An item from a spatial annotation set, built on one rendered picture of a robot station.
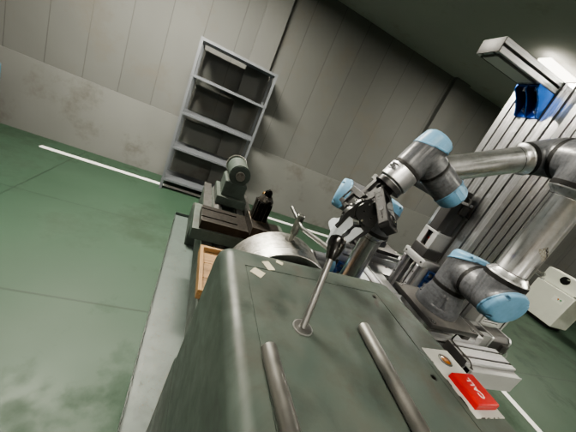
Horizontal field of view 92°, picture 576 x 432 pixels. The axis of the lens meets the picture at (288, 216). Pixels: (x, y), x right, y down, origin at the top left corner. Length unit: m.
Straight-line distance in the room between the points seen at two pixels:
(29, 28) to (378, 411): 4.82
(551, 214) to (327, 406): 0.77
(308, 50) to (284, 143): 1.31
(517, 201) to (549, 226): 0.38
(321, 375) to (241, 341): 0.12
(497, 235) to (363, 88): 3.71
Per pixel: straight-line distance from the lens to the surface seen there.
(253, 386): 0.39
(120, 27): 4.51
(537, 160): 1.04
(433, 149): 0.71
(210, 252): 1.29
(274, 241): 0.79
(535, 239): 0.99
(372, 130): 4.92
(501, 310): 1.01
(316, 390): 0.43
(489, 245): 1.38
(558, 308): 7.44
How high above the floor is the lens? 1.55
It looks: 19 degrees down
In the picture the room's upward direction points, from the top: 25 degrees clockwise
